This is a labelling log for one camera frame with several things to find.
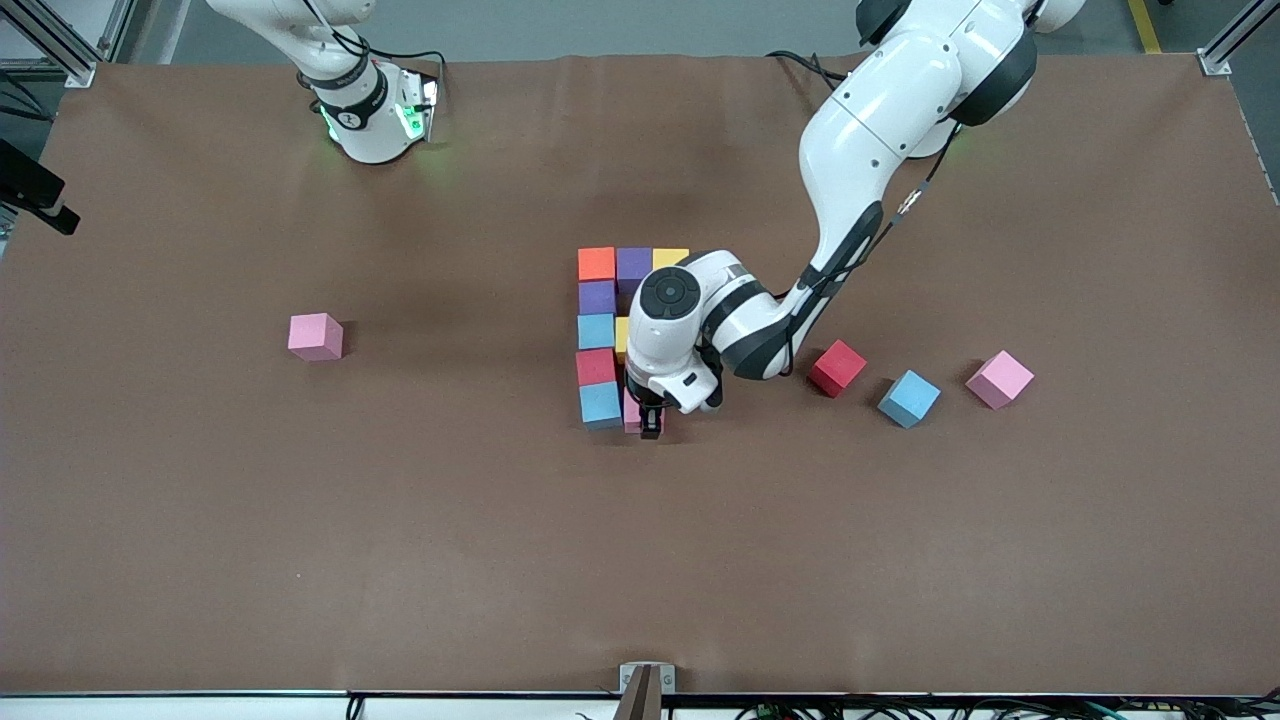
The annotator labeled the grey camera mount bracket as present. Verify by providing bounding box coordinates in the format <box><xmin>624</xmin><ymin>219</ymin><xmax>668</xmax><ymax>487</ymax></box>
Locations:
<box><xmin>618</xmin><ymin>662</ymin><xmax>677</xmax><ymax>720</ymax></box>

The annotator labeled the black arm base cable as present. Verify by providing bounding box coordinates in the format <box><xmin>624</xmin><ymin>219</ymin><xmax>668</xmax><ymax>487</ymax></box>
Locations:
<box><xmin>765</xmin><ymin>50</ymin><xmax>851</xmax><ymax>89</ymax></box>
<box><xmin>300</xmin><ymin>0</ymin><xmax>447</xmax><ymax>67</ymax></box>

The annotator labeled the pink foam cube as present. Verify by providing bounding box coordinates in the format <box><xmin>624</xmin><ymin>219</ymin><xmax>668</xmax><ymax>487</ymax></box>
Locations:
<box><xmin>965</xmin><ymin>350</ymin><xmax>1036</xmax><ymax>411</ymax></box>
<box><xmin>288</xmin><ymin>313</ymin><xmax>344</xmax><ymax>362</ymax></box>
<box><xmin>621</xmin><ymin>388</ymin><xmax>666</xmax><ymax>435</ymax></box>

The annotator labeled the brown table cover sheet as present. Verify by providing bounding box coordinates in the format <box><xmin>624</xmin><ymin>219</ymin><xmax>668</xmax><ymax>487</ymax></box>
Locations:
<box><xmin>0</xmin><ymin>52</ymin><xmax>1280</xmax><ymax>696</ymax></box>

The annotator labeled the aluminium frame post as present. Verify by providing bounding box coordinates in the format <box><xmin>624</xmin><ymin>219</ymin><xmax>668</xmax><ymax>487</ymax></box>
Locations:
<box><xmin>1198</xmin><ymin>0</ymin><xmax>1280</xmax><ymax>77</ymax></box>
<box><xmin>0</xmin><ymin>0</ymin><xmax>136</xmax><ymax>89</ymax></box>

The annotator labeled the black cable bundle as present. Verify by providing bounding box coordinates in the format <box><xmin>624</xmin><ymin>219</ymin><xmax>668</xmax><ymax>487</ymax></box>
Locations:
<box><xmin>735</xmin><ymin>697</ymin><xmax>1280</xmax><ymax>720</ymax></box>

